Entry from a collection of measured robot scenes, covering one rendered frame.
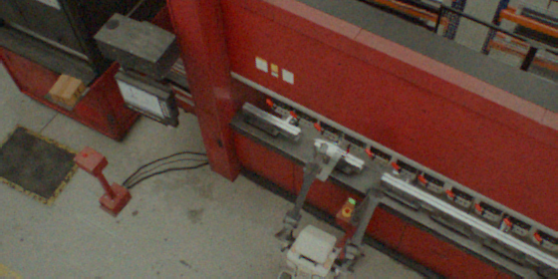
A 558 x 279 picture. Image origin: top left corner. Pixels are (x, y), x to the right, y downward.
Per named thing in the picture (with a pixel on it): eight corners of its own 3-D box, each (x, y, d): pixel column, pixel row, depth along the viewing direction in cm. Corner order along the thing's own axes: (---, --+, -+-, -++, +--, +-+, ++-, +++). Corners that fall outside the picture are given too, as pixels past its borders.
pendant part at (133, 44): (124, 111, 442) (92, 36, 372) (142, 88, 454) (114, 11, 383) (178, 136, 428) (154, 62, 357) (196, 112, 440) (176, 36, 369)
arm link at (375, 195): (370, 188, 352) (385, 195, 352) (368, 184, 365) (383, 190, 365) (342, 254, 357) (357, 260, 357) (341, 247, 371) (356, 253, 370)
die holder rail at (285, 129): (242, 114, 465) (241, 107, 457) (247, 109, 467) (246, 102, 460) (296, 141, 449) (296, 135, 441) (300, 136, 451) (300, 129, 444)
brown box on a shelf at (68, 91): (43, 98, 467) (38, 89, 457) (64, 76, 479) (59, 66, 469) (71, 112, 458) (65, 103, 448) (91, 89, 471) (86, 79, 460)
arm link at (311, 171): (303, 168, 352) (318, 175, 351) (308, 159, 364) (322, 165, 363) (281, 225, 372) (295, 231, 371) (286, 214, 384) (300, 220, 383)
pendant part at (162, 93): (126, 107, 427) (113, 77, 397) (135, 95, 433) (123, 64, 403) (175, 129, 415) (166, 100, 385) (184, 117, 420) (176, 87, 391)
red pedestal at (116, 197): (99, 207, 519) (68, 161, 450) (117, 186, 530) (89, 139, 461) (115, 218, 513) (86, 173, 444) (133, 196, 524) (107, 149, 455)
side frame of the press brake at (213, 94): (210, 170, 537) (161, -16, 346) (261, 107, 576) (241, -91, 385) (232, 183, 529) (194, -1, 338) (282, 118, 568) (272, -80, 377)
